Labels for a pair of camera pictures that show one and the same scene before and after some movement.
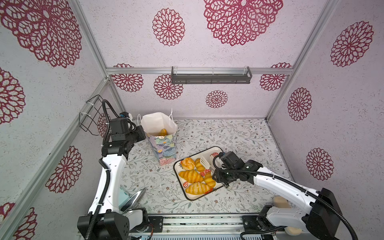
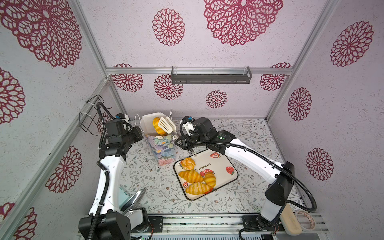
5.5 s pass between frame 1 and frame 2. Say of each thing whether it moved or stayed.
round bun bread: stayed
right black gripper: moved
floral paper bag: stayed
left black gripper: stayed
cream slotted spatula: moved
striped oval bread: stayed
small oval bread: moved
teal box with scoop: stayed
